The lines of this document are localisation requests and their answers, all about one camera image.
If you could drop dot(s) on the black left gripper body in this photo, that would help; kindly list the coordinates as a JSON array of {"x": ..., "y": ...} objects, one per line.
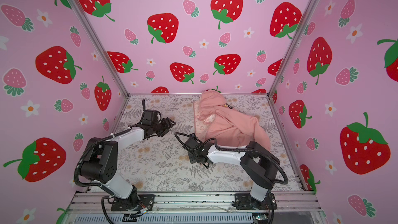
[{"x": 160, "y": 127}]

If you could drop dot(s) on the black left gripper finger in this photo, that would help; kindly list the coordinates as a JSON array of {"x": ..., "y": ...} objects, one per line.
[
  {"x": 169, "y": 122},
  {"x": 161, "y": 132}
]

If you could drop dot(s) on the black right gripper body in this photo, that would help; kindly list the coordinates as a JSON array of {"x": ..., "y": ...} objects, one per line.
[{"x": 192, "y": 157}]

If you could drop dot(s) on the pink Snoopy hooded jacket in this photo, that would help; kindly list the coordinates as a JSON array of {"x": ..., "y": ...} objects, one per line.
[{"x": 215, "y": 119}]

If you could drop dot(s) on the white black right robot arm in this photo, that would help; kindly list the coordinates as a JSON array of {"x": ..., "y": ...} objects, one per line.
[{"x": 259, "y": 164}]

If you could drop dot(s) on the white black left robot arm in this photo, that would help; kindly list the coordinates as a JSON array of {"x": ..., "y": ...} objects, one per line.
[{"x": 98, "y": 163}]

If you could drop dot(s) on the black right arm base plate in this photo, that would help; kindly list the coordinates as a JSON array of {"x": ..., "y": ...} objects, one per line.
[{"x": 247, "y": 202}]

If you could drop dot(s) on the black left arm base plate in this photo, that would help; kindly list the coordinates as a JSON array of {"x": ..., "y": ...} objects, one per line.
[{"x": 134, "y": 203}]

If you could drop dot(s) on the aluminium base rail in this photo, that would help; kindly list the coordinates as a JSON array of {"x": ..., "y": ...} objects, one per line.
[{"x": 292, "y": 207}]

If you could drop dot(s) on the aluminium frame corner post left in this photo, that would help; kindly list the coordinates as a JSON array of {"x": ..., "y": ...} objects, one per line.
[{"x": 96, "y": 42}]

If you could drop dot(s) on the aluminium frame corner post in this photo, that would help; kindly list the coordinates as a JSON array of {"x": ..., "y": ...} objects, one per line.
[
  {"x": 306, "y": 17},
  {"x": 96, "y": 42}
]

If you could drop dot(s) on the aluminium frame corner post right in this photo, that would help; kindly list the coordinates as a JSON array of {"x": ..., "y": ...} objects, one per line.
[{"x": 306, "y": 17}]

